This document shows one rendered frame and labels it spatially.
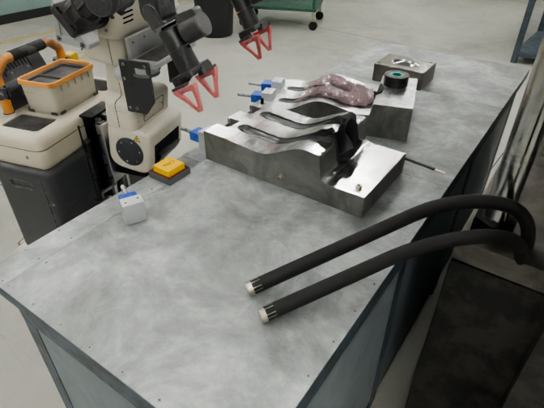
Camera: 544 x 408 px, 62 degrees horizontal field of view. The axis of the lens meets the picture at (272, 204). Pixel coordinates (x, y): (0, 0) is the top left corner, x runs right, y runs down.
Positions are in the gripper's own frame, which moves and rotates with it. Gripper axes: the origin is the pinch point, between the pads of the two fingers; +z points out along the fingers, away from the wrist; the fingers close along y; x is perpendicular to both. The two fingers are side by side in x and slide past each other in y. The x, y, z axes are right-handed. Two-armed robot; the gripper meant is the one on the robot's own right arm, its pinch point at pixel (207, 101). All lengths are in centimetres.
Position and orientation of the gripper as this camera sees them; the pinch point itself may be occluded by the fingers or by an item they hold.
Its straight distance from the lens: 122.8
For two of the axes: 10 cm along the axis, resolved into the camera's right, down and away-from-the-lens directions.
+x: -8.4, 2.0, 5.0
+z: 4.3, 8.1, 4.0
